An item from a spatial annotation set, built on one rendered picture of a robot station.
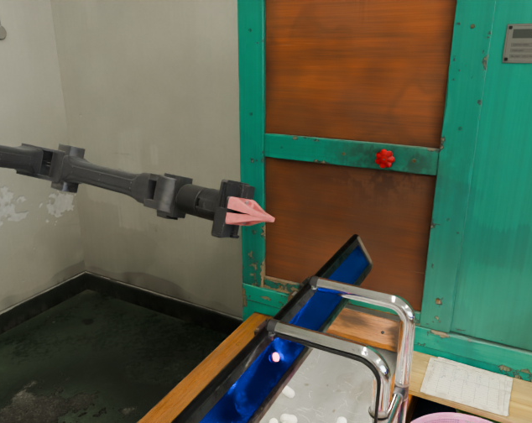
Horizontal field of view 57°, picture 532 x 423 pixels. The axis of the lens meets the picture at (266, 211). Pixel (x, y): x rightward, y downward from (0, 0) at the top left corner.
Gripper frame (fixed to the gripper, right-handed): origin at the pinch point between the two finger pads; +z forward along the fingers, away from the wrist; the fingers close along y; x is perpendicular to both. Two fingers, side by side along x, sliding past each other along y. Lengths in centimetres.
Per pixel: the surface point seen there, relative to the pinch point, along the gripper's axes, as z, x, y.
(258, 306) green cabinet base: -29, -46, 29
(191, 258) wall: -131, -125, 41
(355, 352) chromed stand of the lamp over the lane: 24.0, 10.3, 12.6
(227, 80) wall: -105, -98, -48
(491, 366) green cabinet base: 30, -55, 25
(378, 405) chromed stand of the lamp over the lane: 27.5, 8.3, 18.6
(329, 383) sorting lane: 1, -36, 36
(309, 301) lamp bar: 10.8, 0.0, 11.1
